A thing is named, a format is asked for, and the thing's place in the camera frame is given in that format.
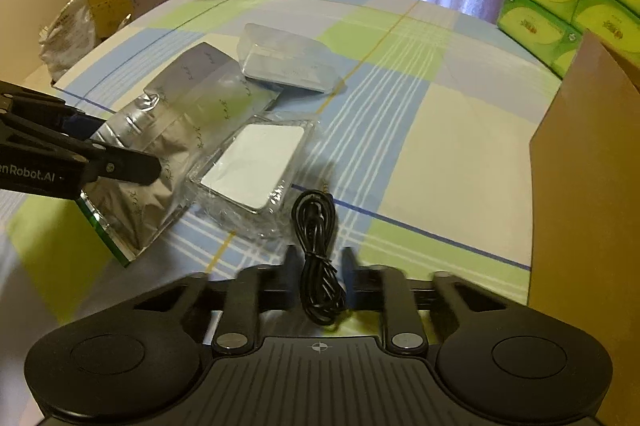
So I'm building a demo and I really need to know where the crumpled silver plastic bag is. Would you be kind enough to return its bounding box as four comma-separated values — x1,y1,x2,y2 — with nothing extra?
39,0,96,84

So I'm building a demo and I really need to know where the silver foil bag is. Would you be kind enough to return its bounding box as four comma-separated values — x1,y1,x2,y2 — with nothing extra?
79,43,279,264

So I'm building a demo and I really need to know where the clear plastic tray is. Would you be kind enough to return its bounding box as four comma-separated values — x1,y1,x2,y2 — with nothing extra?
236,24,343,94

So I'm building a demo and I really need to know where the black cable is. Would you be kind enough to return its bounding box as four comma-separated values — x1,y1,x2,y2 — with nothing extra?
290,188,350,326

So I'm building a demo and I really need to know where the checkered tablecloth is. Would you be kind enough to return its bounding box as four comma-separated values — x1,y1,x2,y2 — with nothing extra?
1,0,560,362

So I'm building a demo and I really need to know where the white pad in clear wrap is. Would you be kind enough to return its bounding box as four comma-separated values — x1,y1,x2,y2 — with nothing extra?
186,113,319,239

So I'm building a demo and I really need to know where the brown cardboard box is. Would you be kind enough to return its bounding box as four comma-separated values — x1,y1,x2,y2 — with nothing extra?
528,32,639,425

